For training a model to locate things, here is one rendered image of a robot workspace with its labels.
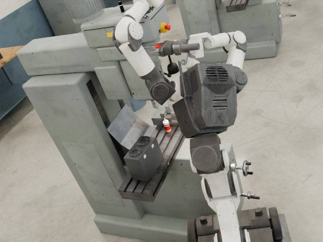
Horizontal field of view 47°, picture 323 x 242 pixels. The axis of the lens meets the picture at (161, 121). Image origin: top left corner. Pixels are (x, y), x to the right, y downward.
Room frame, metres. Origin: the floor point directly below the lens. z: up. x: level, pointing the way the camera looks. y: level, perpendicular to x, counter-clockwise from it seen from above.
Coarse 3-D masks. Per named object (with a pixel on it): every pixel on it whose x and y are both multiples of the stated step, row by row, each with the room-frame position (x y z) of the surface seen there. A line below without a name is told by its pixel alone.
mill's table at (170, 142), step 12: (156, 132) 2.25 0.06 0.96; (168, 132) 2.20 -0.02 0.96; (180, 132) 2.15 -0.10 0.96; (168, 144) 2.08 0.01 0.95; (180, 144) 2.09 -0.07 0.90; (168, 156) 1.93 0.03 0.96; (168, 168) 1.89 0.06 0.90; (132, 180) 1.82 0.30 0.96; (156, 180) 1.75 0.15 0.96; (120, 192) 1.77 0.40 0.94; (132, 192) 1.72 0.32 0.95; (144, 192) 1.68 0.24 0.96; (156, 192) 1.71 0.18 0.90
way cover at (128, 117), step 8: (120, 112) 2.44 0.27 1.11; (128, 112) 2.47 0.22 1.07; (120, 120) 2.38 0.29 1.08; (128, 120) 2.42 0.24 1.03; (136, 120) 2.46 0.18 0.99; (112, 128) 2.29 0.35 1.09; (120, 128) 2.32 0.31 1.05; (128, 128) 2.36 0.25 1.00; (136, 128) 2.38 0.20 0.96; (144, 128) 2.40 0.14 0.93; (152, 128) 2.40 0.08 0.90; (120, 136) 2.27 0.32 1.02; (128, 136) 2.30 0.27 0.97; (136, 136) 2.31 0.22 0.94; (128, 144) 2.23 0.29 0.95
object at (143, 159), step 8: (144, 136) 1.96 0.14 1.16; (136, 144) 1.92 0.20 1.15; (144, 144) 1.87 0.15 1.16; (152, 144) 1.88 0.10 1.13; (128, 152) 1.85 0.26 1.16; (136, 152) 1.82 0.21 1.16; (144, 152) 1.81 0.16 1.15; (152, 152) 1.86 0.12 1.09; (160, 152) 1.91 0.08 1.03; (128, 160) 1.81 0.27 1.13; (136, 160) 1.77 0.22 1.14; (144, 160) 1.79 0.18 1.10; (152, 160) 1.84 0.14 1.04; (160, 160) 1.89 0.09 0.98; (128, 168) 1.83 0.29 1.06; (136, 168) 1.79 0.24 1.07; (144, 168) 1.77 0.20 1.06; (152, 168) 1.82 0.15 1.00; (136, 176) 1.81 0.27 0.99; (144, 176) 1.76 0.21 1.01
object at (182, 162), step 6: (186, 138) 2.16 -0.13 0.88; (186, 144) 2.10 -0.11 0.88; (180, 150) 2.05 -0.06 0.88; (186, 150) 2.03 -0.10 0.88; (180, 156) 1.99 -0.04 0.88; (186, 156) 1.97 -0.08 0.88; (174, 162) 1.99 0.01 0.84; (180, 162) 1.97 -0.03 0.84; (186, 162) 1.94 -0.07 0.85; (174, 168) 2.00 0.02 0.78; (180, 168) 1.98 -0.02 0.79; (186, 168) 1.95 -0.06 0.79
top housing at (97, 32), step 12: (108, 12) 2.27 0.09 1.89; (120, 12) 2.20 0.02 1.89; (156, 12) 2.06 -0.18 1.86; (84, 24) 2.21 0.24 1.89; (96, 24) 2.15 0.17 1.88; (108, 24) 2.10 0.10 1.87; (144, 24) 1.98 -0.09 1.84; (156, 24) 2.02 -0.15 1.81; (96, 36) 2.17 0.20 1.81; (108, 36) 2.12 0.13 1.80; (144, 36) 1.99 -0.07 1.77; (156, 36) 1.99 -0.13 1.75
